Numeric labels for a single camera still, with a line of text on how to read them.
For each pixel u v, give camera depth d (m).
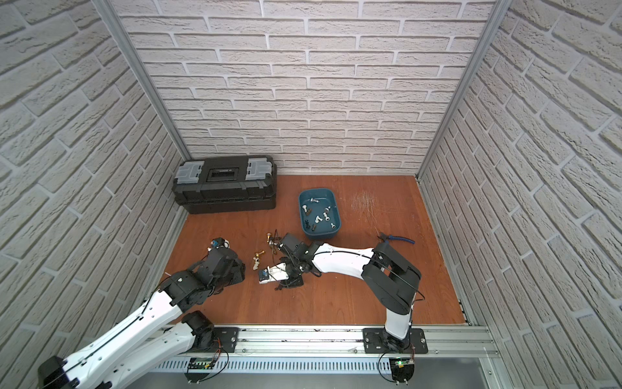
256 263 0.89
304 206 1.06
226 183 0.93
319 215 1.03
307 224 1.01
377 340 0.74
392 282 0.46
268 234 0.97
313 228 1.00
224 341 0.74
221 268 0.59
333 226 1.00
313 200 1.07
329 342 0.76
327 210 1.04
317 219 1.02
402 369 0.70
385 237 0.96
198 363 0.73
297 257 0.66
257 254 0.91
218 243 0.71
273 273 0.70
